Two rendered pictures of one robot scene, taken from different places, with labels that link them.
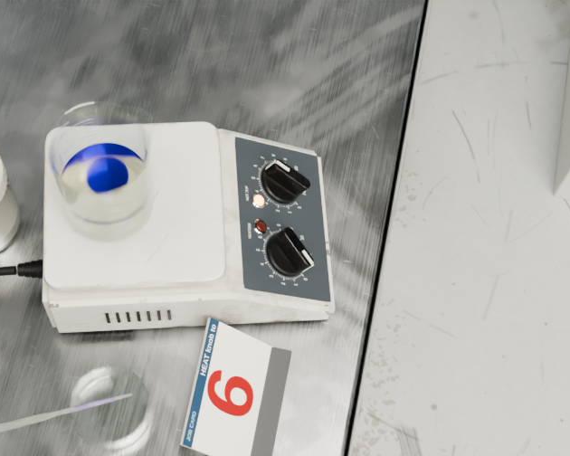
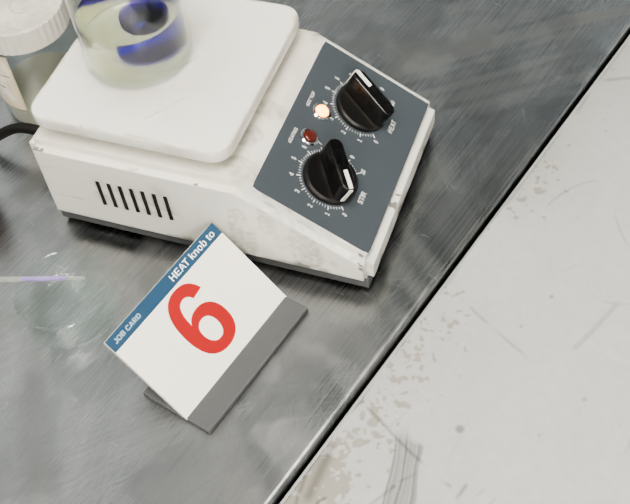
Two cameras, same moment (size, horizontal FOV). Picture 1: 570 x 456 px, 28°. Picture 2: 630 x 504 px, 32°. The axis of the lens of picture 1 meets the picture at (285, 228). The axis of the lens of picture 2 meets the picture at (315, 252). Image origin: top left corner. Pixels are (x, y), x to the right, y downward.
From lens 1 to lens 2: 0.37 m
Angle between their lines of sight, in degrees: 23
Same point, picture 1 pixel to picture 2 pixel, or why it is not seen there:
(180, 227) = (202, 94)
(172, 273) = (166, 135)
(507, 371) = (581, 418)
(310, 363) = (325, 330)
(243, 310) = (253, 226)
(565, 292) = not seen: outside the picture
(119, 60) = not seen: outside the picture
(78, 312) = (66, 170)
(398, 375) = (429, 377)
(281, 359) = (290, 313)
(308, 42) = (485, 15)
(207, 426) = (150, 339)
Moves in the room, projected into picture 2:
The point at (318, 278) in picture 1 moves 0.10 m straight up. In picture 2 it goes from (364, 221) to (352, 88)
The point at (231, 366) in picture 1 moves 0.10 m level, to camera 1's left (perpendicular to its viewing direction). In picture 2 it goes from (215, 290) to (71, 225)
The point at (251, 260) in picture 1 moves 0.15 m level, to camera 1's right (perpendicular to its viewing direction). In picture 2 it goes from (279, 164) to (539, 265)
